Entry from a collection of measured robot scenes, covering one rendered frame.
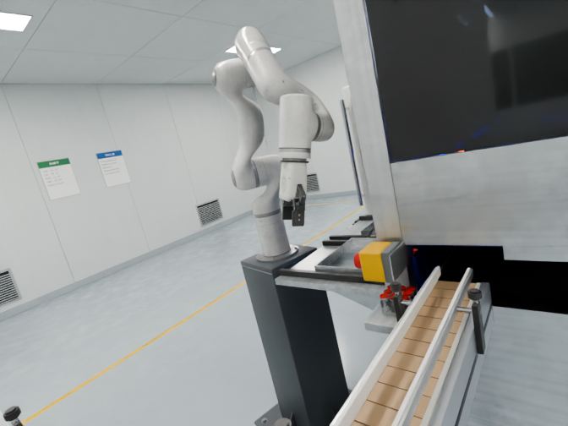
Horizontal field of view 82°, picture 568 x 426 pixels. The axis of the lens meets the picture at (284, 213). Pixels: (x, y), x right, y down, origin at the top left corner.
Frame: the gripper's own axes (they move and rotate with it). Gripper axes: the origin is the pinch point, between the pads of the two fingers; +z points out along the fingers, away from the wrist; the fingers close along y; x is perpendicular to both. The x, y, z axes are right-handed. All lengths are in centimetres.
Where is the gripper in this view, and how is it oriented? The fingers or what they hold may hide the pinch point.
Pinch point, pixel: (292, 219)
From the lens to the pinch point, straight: 87.9
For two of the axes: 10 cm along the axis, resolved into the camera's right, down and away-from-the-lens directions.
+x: 9.6, -0.1, 2.7
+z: -0.3, 9.9, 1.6
